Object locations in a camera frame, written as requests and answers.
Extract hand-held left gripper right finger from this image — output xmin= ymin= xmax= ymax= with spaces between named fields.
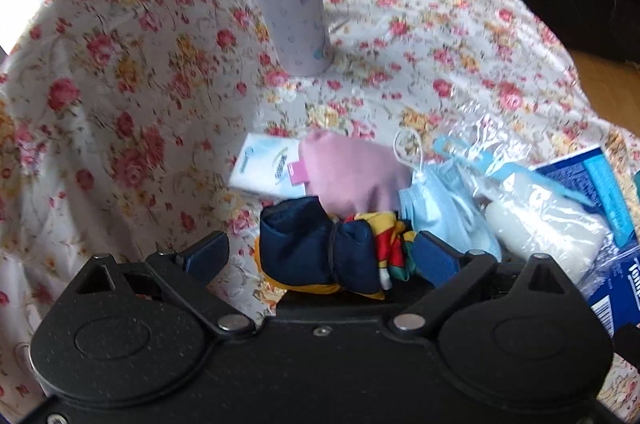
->
xmin=390 ymin=231 xmax=576 ymax=337

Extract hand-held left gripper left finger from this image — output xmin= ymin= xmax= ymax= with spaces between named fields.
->
xmin=65 ymin=231 xmax=258 ymax=335

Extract blue face mask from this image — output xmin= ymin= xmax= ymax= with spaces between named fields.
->
xmin=392 ymin=129 xmax=503 ymax=262

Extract navy multicoloured cloth bundle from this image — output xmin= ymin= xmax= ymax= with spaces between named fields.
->
xmin=255 ymin=196 xmax=426 ymax=302

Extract white pocket tissue packet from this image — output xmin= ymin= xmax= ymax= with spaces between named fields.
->
xmin=229 ymin=133 xmax=308 ymax=200

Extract plastic bag with white roll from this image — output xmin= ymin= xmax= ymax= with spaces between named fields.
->
xmin=435 ymin=109 xmax=616 ymax=285

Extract pink cloth pouch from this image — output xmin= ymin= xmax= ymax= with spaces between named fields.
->
xmin=290 ymin=129 xmax=416 ymax=217

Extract blue tissue pack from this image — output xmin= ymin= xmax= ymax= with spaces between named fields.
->
xmin=530 ymin=145 xmax=640 ymax=340

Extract floral blanket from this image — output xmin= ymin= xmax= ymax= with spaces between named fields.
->
xmin=0 ymin=0 xmax=640 ymax=424

